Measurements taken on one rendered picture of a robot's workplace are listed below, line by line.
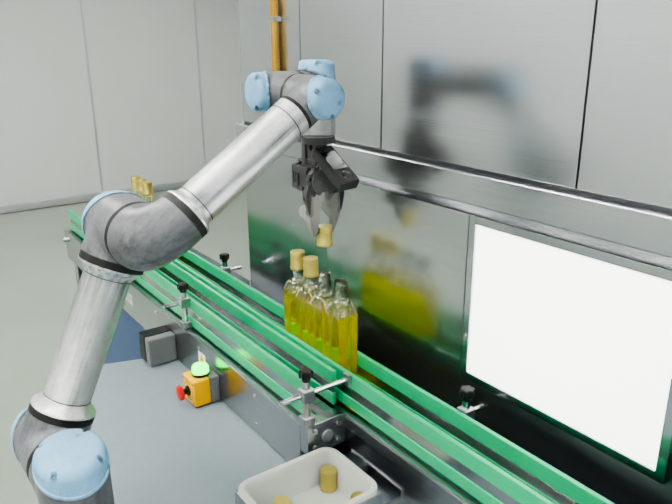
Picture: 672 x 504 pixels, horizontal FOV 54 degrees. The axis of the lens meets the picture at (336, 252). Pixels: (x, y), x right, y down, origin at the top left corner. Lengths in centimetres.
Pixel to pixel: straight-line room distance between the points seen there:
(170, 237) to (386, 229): 55
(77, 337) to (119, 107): 617
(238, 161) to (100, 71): 617
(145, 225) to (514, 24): 70
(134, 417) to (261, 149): 85
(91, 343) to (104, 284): 11
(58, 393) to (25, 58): 597
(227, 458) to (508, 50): 102
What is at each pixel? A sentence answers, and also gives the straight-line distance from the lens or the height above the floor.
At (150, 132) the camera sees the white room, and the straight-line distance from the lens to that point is 749.
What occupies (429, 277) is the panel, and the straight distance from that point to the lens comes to 139.
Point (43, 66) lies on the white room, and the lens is 714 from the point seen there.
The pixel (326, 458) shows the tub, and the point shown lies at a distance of 142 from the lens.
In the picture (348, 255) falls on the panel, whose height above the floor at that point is 114.
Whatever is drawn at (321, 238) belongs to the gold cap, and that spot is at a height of 123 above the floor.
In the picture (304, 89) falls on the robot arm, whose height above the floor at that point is 155.
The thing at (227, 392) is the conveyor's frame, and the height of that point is 80.
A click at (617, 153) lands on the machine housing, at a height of 147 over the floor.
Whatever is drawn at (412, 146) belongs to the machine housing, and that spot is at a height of 142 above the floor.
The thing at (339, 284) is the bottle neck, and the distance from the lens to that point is 142.
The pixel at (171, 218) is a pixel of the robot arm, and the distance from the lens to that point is 110.
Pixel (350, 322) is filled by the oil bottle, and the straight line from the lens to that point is 145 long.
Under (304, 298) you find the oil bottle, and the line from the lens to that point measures 152.
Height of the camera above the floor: 165
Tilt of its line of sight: 18 degrees down
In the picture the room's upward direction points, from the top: straight up
